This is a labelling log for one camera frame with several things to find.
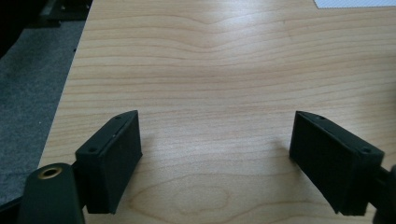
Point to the dark metal stand base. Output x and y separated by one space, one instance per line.
62 11

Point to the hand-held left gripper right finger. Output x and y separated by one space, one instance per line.
333 161

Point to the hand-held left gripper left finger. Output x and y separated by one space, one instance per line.
109 165

